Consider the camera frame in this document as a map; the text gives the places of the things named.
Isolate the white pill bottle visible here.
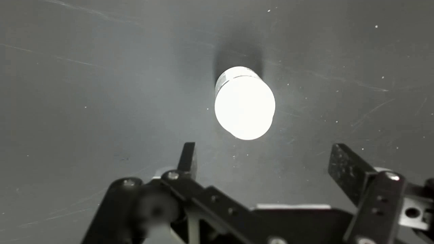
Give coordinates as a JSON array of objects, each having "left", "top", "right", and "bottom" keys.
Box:
[{"left": 212, "top": 65, "right": 278, "bottom": 143}]

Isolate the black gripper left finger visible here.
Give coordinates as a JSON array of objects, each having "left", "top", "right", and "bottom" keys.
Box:
[{"left": 80, "top": 141, "right": 255, "bottom": 244}]

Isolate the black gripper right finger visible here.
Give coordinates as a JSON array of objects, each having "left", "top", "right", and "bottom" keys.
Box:
[{"left": 327, "top": 143, "right": 434, "bottom": 244}]

